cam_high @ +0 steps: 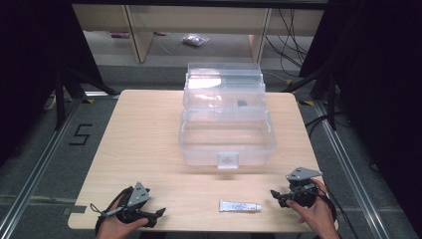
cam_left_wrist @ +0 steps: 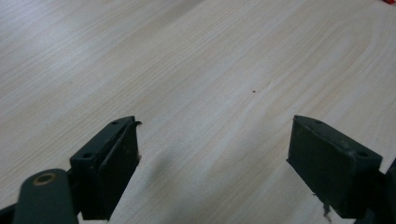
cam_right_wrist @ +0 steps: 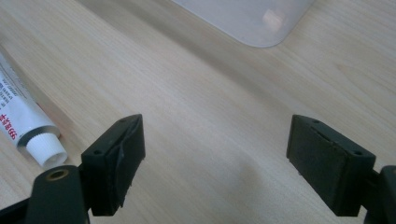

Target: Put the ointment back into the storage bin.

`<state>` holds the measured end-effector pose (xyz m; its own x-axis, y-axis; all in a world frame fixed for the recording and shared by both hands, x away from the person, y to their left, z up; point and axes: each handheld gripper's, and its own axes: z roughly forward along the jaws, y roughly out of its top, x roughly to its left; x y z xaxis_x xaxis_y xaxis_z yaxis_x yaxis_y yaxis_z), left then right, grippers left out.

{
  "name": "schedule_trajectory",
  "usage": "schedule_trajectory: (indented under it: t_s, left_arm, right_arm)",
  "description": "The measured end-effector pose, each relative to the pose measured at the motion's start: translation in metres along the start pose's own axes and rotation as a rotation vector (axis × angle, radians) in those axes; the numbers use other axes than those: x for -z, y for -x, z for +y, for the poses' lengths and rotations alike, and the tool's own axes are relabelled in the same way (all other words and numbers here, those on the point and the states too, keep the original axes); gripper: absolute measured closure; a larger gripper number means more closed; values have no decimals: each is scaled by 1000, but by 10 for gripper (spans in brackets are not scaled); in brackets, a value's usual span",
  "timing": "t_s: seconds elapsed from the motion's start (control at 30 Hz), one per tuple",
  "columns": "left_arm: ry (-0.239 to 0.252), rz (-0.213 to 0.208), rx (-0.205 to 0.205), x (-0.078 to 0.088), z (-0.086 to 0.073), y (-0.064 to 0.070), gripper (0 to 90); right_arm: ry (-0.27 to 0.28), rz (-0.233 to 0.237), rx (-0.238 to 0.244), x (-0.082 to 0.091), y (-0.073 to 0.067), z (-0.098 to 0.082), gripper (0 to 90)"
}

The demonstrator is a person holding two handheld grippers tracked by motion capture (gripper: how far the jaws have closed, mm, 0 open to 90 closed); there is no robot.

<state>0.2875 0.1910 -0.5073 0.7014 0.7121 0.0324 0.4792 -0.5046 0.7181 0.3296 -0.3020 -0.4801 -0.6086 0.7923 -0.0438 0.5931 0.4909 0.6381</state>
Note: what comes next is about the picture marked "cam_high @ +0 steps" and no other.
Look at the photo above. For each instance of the person's left hand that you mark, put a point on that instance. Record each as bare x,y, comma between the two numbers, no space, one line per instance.
112,225

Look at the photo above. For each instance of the black metal stand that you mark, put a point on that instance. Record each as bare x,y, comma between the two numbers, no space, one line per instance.
328,96
59,99

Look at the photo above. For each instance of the clear plastic bag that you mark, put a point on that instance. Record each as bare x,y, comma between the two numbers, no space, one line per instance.
195,40

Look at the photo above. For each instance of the pink object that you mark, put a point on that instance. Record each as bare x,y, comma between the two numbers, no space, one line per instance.
119,34

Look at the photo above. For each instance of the beige wooden shelf unit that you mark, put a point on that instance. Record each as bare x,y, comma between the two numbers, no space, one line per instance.
142,30

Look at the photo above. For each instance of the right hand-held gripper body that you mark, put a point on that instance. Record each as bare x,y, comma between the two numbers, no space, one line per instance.
303,191

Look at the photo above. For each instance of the clear plastic storage box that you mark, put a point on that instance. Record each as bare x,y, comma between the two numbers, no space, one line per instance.
229,139

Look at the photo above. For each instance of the person's right hand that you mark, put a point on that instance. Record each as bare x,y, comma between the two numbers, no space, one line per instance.
320,215

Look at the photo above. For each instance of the white tube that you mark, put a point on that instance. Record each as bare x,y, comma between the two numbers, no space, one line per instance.
237,206

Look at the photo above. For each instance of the metal floor rail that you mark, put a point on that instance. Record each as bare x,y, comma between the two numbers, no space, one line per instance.
355,172
36,166

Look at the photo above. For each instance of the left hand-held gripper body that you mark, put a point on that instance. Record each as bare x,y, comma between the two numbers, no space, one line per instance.
137,195

